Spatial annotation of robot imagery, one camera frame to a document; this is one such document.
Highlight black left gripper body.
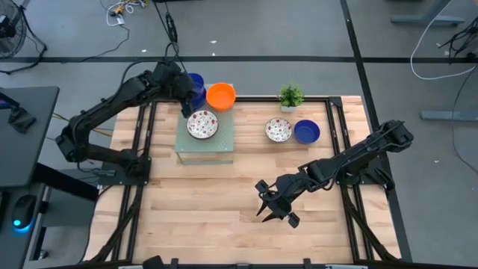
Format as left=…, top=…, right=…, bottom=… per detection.
left=152, top=61, right=197, bottom=102

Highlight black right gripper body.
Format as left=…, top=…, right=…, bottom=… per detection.
left=255, top=174, right=309, bottom=220

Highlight artificial plant in white pot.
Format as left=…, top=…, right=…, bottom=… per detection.
left=278, top=84, right=305, bottom=114

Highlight black desk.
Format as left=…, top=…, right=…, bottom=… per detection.
left=0, top=86, right=60, bottom=188

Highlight black floor fan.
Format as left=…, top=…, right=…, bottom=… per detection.
left=0, top=0, right=28, bottom=60

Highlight grey desk foot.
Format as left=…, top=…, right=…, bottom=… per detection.
left=391, top=0, right=466, bottom=27
left=420, top=108, right=478, bottom=123

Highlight black computer mouse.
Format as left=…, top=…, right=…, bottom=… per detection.
left=10, top=194, right=37, bottom=231

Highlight black hanging cable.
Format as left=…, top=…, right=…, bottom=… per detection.
left=152, top=0, right=179, bottom=48

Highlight white cables with power strip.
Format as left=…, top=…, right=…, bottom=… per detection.
left=99, top=0, right=149, bottom=28

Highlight black aluminium table frame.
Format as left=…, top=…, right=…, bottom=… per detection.
left=84, top=95, right=414, bottom=269

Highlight white floor cable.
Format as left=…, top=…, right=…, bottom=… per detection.
left=409, top=0, right=478, bottom=81

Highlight black cable bundle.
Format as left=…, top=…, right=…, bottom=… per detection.
left=438, top=16, right=478, bottom=63

